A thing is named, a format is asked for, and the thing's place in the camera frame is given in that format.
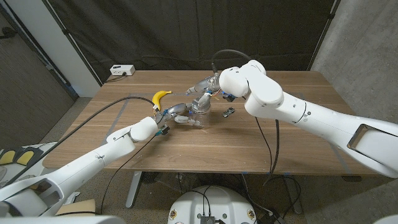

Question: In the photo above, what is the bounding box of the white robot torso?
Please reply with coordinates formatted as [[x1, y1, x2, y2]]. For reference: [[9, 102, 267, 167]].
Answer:
[[167, 185, 257, 224]]

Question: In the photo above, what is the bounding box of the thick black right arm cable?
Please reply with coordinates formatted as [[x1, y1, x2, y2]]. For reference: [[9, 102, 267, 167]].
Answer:
[[211, 49, 280, 179]]

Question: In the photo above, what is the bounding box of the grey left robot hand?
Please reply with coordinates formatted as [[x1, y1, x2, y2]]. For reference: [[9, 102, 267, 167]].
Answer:
[[154, 102, 203, 136]]

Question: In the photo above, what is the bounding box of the brown cardboard box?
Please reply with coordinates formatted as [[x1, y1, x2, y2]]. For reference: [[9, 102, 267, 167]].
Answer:
[[55, 198, 96, 217]]

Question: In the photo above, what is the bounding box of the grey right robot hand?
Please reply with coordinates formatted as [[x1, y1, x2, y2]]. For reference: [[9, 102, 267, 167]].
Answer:
[[185, 73, 236, 108]]

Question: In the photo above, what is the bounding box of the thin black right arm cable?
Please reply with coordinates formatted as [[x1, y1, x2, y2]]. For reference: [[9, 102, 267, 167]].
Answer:
[[254, 116, 274, 175]]

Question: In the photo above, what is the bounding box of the black floor cable loop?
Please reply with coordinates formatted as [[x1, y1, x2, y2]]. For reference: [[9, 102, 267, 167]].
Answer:
[[248, 175, 302, 218]]

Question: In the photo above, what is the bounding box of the clear plastic jar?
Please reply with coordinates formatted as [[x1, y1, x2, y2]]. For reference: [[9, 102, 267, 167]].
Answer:
[[190, 98, 212, 128]]

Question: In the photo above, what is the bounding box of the yellow toy banana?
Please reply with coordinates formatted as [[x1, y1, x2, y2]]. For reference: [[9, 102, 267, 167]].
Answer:
[[152, 90, 173, 111]]

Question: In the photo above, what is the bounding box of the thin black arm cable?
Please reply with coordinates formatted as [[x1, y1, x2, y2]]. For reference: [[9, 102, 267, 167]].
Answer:
[[254, 116, 274, 175], [99, 135, 156, 215]]

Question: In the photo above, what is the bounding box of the white power outlet box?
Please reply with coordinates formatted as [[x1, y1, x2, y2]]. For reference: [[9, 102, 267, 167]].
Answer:
[[109, 64, 136, 77]]

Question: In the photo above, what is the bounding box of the silver metal jar lid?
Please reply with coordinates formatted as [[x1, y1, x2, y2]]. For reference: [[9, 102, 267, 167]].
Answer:
[[192, 99, 211, 114]]

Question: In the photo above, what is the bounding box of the black backdrop stand pole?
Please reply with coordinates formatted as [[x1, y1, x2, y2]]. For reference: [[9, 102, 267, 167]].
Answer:
[[42, 0, 103, 86], [307, 0, 341, 72]]

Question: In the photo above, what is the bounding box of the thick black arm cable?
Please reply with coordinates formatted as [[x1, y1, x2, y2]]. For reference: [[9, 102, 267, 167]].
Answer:
[[0, 96, 155, 187], [211, 49, 280, 179]]

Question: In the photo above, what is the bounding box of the black door hook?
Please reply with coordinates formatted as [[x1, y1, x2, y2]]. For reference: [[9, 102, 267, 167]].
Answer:
[[0, 27, 18, 40]]

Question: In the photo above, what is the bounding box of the grey metal table leg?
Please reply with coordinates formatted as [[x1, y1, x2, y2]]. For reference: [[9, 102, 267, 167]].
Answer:
[[125, 170, 142, 208]]

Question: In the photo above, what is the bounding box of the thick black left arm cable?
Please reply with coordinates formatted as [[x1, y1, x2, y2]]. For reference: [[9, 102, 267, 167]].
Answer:
[[0, 96, 155, 187]]

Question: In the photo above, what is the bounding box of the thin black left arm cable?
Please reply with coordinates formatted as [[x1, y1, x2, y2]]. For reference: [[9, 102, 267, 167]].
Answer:
[[99, 135, 156, 215]]

